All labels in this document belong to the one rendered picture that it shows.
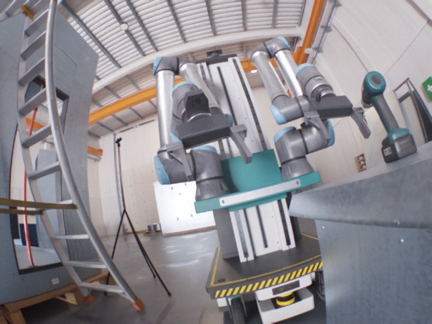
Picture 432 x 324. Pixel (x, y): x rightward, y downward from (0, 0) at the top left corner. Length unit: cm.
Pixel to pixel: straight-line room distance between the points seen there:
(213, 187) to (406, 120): 303
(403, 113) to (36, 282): 459
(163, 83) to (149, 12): 758
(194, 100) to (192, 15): 824
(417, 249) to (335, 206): 16
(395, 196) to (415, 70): 550
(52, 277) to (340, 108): 206
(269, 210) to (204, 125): 81
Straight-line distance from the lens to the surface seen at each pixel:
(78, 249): 202
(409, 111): 330
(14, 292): 171
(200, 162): 90
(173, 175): 87
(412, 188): 22
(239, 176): 105
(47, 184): 606
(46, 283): 181
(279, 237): 118
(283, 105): 76
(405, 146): 51
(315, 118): 53
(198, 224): 669
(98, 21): 885
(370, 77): 54
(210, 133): 45
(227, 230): 124
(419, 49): 560
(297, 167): 96
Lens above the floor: 67
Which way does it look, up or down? 14 degrees up
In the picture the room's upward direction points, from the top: 13 degrees counter-clockwise
